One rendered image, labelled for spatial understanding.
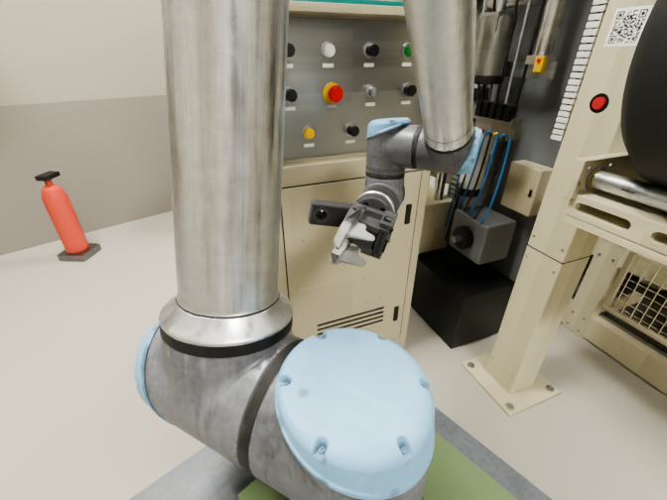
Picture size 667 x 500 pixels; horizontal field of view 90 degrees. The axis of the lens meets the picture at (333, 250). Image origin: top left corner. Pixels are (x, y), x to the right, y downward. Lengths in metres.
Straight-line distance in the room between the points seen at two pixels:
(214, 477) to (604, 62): 1.20
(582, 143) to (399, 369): 0.92
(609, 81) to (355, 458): 1.03
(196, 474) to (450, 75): 0.70
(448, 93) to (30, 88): 2.67
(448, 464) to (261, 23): 0.60
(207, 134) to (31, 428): 1.54
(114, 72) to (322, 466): 2.87
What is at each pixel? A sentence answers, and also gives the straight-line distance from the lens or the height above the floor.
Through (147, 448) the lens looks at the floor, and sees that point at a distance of 1.48.
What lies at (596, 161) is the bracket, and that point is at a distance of 1.04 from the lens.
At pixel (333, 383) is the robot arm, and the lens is 0.33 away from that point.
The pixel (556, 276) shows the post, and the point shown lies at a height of 0.57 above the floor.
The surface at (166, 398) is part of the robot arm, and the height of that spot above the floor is 0.84.
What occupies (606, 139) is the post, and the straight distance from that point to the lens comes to 1.12.
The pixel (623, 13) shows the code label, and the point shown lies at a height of 1.25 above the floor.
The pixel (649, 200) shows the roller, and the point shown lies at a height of 0.89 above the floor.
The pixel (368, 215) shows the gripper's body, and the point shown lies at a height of 0.91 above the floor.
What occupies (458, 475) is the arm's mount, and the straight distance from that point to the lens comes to 0.61.
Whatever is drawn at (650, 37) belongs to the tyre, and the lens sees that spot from 0.87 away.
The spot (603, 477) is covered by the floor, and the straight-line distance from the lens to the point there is 1.56.
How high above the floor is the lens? 1.17
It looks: 30 degrees down
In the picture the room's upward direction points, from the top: straight up
